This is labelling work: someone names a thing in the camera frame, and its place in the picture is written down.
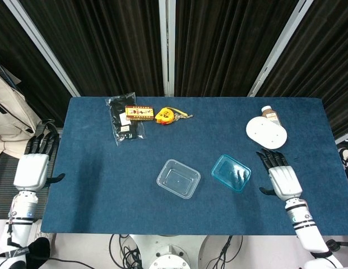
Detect black webbing strap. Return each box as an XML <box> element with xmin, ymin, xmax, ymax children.
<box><xmin>35</xmin><ymin>119</ymin><xmax>61</xmax><ymax>141</ymax></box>

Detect black fabric object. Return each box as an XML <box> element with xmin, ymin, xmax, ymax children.
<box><xmin>25</xmin><ymin>236</ymin><xmax>52</xmax><ymax>269</ymax></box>

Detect brown bottle white cap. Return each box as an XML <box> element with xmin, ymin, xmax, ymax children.
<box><xmin>261</xmin><ymin>105</ymin><xmax>282</xmax><ymax>127</ymax></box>

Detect black floor cable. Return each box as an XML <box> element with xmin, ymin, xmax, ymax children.
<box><xmin>109</xmin><ymin>234</ymin><xmax>142</xmax><ymax>269</ymax></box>
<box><xmin>204</xmin><ymin>235</ymin><xmax>243</xmax><ymax>269</ymax></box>

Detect black ribbed floor mat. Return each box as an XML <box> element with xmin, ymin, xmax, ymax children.
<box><xmin>0</xmin><ymin>151</ymin><xmax>60</xmax><ymax>220</ymax></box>

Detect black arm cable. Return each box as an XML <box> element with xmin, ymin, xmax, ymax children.
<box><xmin>5</xmin><ymin>212</ymin><xmax>17</xmax><ymax>247</ymax></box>

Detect blue transparent plastic lid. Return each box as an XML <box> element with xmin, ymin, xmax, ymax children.
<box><xmin>210</xmin><ymin>154</ymin><xmax>252</xmax><ymax>194</ymax></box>

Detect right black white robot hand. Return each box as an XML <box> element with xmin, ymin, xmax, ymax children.
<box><xmin>256</xmin><ymin>148</ymin><xmax>303</xmax><ymax>201</ymax></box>

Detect black white sneaker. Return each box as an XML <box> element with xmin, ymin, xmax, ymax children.
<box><xmin>338</xmin><ymin>147</ymin><xmax>348</xmax><ymax>180</ymax></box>

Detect yellow tape measure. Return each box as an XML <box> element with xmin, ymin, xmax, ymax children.
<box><xmin>155</xmin><ymin>106</ymin><xmax>176</xmax><ymax>125</ymax></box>

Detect white metal frame post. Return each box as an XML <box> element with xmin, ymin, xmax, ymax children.
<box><xmin>2</xmin><ymin>0</ymin><xmax>81</xmax><ymax>98</ymax></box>
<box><xmin>247</xmin><ymin>0</ymin><xmax>314</xmax><ymax>98</ymax></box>
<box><xmin>158</xmin><ymin>0</ymin><xmax>177</xmax><ymax>98</ymax></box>

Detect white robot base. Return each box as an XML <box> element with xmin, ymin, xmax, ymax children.
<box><xmin>128</xmin><ymin>234</ymin><xmax>219</xmax><ymax>269</ymax></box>

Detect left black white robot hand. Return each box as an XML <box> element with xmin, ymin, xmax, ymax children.
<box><xmin>13</xmin><ymin>131</ymin><xmax>66</xmax><ymax>192</ymax></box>

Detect blue felt table cloth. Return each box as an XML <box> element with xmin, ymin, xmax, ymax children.
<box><xmin>40</xmin><ymin>96</ymin><xmax>348</xmax><ymax>236</ymax></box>

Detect white oval plate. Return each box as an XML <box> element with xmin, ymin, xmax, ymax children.
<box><xmin>245</xmin><ymin>115</ymin><xmax>288</xmax><ymax>150</ymax></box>

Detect keys with yellow lanyard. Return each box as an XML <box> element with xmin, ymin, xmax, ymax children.
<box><xmin>173</xmin><ymin>111</ymin><xmax>194</xmax><ymax>122</ymax></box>

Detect clear plastic container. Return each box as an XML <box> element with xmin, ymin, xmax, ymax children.
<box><xmin>156</xmin><ymin>159</ymin><xmax>202</xmax><ymax>200</ymax></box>

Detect black velcro arm strap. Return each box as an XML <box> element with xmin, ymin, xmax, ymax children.
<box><xmin>0</xmin><ymin>246</ymin><xmax>30</xmax><ymax>260</ymax></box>

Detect beige fabric bag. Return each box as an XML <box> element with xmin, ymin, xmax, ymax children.
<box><xmin>0</xmin><ymin>69</ymin><xmax>43</xmax><ymax>160</ymax></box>

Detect black pleated curtain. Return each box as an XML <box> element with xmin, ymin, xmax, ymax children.
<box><xmin>175</xmin><ymin>0</ymin><xmax>299</xmax><ymax>98</ymax></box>
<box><xmin>19</xmin><ymin>0</ymin><xmax>165</xmax><ymax>98</ymax></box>
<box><xmin>0</xmin><ymin>0</ymin><xmax>72</xmax><ymax>127</ymax></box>
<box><xmin>256</xmin><ymin>0</ymin><xmax>348</xmax><ymax>140</ymax></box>

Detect black item in clear bag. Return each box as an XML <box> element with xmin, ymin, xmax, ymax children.
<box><xmin>105</xmin><ymin>91</ymin><xmax>147</xmax><ymax>147</ymax></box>

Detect red yellow printed box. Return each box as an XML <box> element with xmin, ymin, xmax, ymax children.
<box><xmin>124</xmin><ymin>105</ymin><xmax>155</xmax><ymax>122</ymax></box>

